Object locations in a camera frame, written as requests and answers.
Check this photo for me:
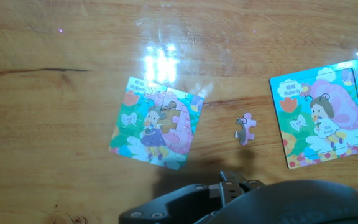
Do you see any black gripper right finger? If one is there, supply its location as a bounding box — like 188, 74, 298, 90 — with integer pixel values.
232, 170, 266, 191

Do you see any butterfly puzzle tray board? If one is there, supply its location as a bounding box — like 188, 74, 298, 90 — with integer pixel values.
268, 58, 358, 170

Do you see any pink jigsaw piece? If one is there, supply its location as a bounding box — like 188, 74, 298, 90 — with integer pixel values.
234, 112, 257, 146

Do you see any assembled butterfly jigsaw puzzle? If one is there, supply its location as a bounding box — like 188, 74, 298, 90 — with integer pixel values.
108, 76, 205, 171

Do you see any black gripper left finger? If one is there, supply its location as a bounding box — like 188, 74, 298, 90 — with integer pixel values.
119, 170, 241, 224

